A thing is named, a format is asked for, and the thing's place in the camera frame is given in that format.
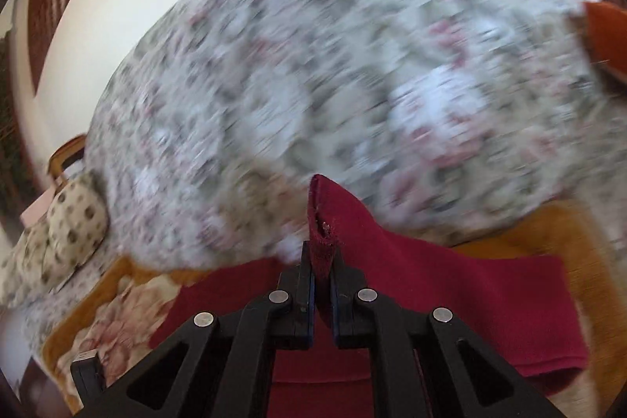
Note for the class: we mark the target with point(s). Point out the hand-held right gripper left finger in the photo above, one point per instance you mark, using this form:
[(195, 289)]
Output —
[(307, 300)]

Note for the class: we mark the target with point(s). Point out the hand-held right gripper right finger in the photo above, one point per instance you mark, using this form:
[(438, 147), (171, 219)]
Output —
[(337, 305)]

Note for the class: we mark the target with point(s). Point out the dark red cloth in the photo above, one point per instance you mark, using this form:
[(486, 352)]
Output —
[(441, 281)]

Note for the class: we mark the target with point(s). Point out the grey floral bedsheet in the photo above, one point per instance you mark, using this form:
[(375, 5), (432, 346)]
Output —
[(343, 80)]

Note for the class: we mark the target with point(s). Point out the cream dotted pillow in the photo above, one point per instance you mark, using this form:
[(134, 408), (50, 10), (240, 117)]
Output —
[(73, 217)]

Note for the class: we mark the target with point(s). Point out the orange floral blanket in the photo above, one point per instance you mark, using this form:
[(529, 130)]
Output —
[(578, 241)]

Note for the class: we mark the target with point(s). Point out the pink cloth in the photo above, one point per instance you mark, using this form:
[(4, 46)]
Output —
[(36, 210)]

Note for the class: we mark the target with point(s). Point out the brown wooden chair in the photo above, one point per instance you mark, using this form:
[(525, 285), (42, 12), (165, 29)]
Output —
[(63, 151)]

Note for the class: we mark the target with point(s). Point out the orange cloth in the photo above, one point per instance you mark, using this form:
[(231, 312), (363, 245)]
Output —
[(607, 36)]

